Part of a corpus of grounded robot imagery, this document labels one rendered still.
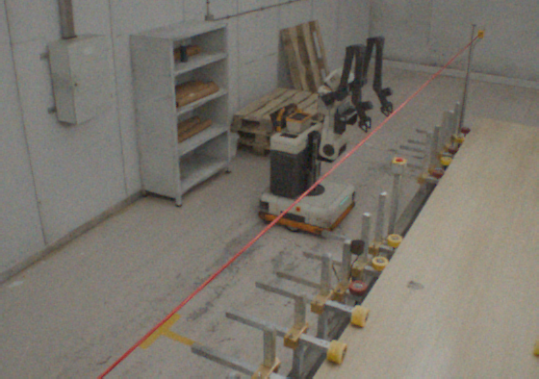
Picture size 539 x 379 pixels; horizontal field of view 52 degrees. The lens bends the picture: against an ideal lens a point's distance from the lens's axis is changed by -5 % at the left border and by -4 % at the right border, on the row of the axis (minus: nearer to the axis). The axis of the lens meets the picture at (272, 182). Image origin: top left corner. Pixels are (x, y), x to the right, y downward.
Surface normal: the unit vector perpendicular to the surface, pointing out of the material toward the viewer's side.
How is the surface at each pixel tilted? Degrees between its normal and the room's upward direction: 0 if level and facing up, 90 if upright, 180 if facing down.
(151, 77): 90
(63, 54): 90
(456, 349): 0
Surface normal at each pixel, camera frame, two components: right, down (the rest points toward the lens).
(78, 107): 0.88, 0.21
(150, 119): -0.47, 0.37
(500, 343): 0.01, -0.90
